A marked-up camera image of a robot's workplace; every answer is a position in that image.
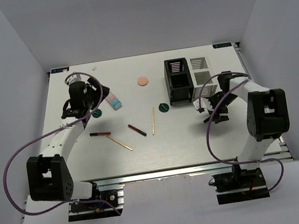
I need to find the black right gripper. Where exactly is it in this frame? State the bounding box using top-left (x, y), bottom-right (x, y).
top-left (205, 91), bottom-right (241, 125)

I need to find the white pink teal spray bottle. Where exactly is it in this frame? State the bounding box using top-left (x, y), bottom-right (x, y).
top-left (105, 91), bottom-right (122, 110)

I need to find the red black lip gloss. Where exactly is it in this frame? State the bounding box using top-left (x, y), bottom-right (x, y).
top-left (89, 132), bottom-right (111, 137)

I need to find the gold makeup stick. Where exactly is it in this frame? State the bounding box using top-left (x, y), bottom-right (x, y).
top-left (106, 135), bottom-right (133, 151)
top-left (151, 107), bottom-right (155, 135)

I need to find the red lip gloss tube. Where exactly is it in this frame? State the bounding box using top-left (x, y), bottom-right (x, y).
top-left (127, 124), bottom-right (147, 137)

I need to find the pink round makeup puff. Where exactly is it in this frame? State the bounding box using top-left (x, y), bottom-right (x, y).
top-left (137, 76), bottom-right (148, 86)

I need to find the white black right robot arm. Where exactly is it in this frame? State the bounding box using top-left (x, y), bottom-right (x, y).
top-left (193, 71), bottom-right (290, 188)

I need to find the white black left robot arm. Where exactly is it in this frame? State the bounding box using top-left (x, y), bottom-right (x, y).
top-left (26, 78), bottom-right (110, 209)

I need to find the dark green round puff left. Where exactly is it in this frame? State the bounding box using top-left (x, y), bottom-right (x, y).
top-left (92, 109), bottom-right (102, 118)

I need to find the dark green round puff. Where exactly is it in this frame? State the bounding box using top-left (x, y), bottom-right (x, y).
top-left (92, 109), bottom-right (102, 118)
top-left (158, 103), bottom-right (170, 113)

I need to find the blue table label left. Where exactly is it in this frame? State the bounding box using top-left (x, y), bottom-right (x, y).
top-left (50, 67), bottom-right (70, 74)

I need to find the blue table label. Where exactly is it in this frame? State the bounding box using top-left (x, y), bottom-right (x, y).
top-left (50, 67), bottom-right (70, 74)
top-left (212, 42), bottom-right (232, 49)

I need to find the black slotted organizer box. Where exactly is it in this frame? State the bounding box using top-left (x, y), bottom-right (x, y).
top-left (164, 57), bottom-right (194, 105)

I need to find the dark green round puff right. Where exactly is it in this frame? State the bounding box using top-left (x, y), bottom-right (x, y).
top-left (158, 103), bottom-right (170, 113)

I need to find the white slotted organizer box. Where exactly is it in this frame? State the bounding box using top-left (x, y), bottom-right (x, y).
top-left (187, 56), bottom-right (218, 100)

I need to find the blue table label right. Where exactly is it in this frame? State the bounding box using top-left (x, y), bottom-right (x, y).
top-left (212, 42), bottom-right (232, 49)

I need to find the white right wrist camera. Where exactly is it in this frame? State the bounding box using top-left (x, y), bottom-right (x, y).
top-left (193, 98), bottom-right (213, 113)

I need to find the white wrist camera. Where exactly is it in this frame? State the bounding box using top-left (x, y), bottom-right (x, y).
top-left (193, 98), bottom-right (213, 113)
top-left (65, 74), bottom-right (82, 86)

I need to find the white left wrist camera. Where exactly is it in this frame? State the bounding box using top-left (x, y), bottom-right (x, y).
top-left (65, 74), bottom-right (82, 86)

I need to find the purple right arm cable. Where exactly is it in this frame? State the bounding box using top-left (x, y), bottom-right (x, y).
top-left (194, 66), bottom-right (287, 200)

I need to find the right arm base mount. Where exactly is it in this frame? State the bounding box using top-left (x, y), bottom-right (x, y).
top-left (208, 168), bottom-right (270, 205)

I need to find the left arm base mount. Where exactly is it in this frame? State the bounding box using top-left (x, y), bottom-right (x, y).
top-left (68, 182), bottom-right (124, 222)

